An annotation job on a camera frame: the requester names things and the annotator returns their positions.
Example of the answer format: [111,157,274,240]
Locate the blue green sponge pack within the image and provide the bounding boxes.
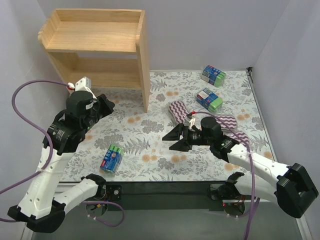
[196,88,223,113]
[200,65,226,88]
[100,144,124,174]

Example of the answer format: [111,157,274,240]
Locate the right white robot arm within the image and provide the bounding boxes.
[162,116,319,219]

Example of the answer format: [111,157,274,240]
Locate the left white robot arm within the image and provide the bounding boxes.
[7,90,115,233]

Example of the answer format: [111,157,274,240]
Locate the wooden two-tier shelf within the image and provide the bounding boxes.
[37,8,151,111]

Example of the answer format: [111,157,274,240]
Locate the pink wavy sponge middle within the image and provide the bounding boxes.
[214,115,238,132]

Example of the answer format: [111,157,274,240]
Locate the pink wavy sponge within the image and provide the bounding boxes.
[214,115,238,132]
[168,100,189,124]
[224,131,250,147]

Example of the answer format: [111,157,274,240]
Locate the pink wavy sponge left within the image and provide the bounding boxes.
[168,100,189,124]

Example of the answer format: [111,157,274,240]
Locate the pink wavy sponge right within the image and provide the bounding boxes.
[224,131,250,147]

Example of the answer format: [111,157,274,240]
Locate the floral patterned table mat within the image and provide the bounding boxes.
[60,70,275,182]

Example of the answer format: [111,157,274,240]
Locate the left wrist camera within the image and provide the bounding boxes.
[67,76,97,101]

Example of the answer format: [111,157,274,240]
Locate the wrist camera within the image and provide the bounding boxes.
[67,76,97,101]
[184,113,196,130]

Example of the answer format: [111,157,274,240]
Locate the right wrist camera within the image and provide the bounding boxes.
[184,113,196,130]

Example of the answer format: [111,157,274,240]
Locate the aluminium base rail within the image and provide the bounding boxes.
[53,181,278,204]

